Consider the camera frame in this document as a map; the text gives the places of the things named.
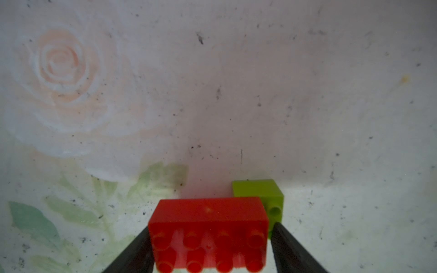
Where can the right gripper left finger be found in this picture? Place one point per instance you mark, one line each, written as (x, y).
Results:
(136, 258)

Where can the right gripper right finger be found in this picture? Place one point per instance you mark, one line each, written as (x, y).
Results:
(289, 255)

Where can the lime green lego brick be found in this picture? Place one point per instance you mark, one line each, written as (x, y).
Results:
(270, 194)

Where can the red long lego brick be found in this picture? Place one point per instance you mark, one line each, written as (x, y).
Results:
(221, 234)

